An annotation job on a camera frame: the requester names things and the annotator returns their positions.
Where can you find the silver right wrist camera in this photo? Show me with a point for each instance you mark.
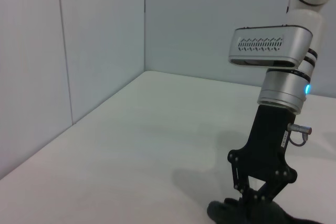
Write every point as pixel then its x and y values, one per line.
pixel 267 47

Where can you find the dark blue rag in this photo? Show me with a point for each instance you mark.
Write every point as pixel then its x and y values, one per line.
pixel 236 212

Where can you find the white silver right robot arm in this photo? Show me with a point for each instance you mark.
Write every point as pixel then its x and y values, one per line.
pixel 296 85

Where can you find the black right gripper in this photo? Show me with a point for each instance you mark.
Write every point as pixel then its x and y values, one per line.
pixel 265 145

